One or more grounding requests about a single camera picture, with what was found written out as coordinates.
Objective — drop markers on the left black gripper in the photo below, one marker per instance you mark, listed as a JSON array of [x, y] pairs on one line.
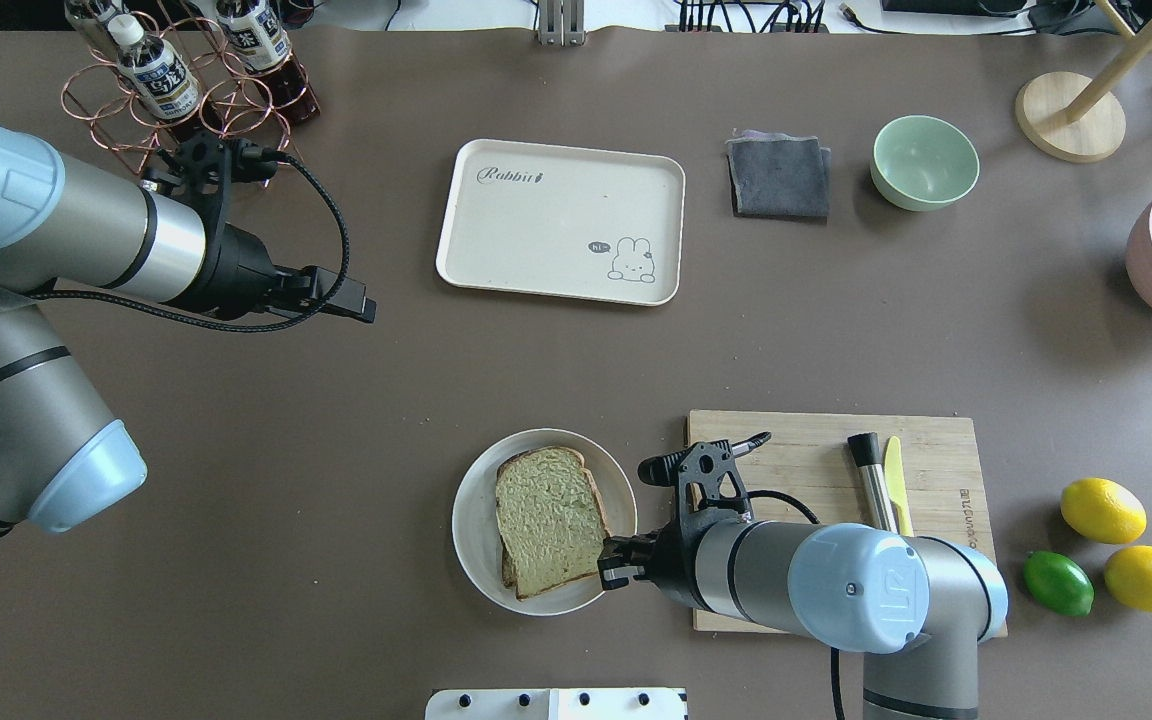
[[242, 268]]

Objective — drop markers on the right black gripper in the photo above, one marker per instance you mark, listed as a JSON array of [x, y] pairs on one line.
[[674, 565]]

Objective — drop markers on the bread slice with spread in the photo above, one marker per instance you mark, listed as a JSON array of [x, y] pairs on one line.
[[551, 518]]

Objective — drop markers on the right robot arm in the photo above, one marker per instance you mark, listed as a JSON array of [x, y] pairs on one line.
[[915, 608]]

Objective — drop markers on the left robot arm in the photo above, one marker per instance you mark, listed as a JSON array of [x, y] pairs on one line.
[[162, 246]]

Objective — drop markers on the cream rabbit tray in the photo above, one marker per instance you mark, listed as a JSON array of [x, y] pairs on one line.
[[558, 221]]

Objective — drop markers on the white round plate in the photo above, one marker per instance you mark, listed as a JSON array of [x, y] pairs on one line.
[[474, 527]]

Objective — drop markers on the wooden cutting board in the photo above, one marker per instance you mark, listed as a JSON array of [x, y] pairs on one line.
[[808, 458]]

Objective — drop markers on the tea bottle bottom left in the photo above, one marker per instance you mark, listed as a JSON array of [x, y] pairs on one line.
[[256, 34]]

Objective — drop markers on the tea bottle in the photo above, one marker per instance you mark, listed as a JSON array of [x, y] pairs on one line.
[[256, 34], [154, 68]]

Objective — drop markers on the yellow plastic knife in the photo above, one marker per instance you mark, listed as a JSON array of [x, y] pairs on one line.
[[896, 486]]

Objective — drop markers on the tea bottle top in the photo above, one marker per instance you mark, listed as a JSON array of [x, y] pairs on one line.
[[154, 68]]

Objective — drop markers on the grey folded cloth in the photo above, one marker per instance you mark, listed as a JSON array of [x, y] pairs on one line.
[[779, 176]]

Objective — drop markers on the green lime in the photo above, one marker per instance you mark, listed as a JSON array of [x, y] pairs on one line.
[[1058, 584]]

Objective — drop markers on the yellow lemon upper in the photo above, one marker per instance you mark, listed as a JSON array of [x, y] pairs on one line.
[[1102, 510]]

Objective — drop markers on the green bowl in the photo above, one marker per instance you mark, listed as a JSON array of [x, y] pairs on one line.
[[921, 163]]

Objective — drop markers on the wooden cup stand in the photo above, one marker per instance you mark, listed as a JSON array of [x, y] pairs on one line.
[[1076, 118]]

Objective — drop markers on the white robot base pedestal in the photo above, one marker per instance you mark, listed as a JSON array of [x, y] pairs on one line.
[[559, 703]]

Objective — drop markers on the copper wire bottle rack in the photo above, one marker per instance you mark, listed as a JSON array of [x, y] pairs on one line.
[[114, 115]]

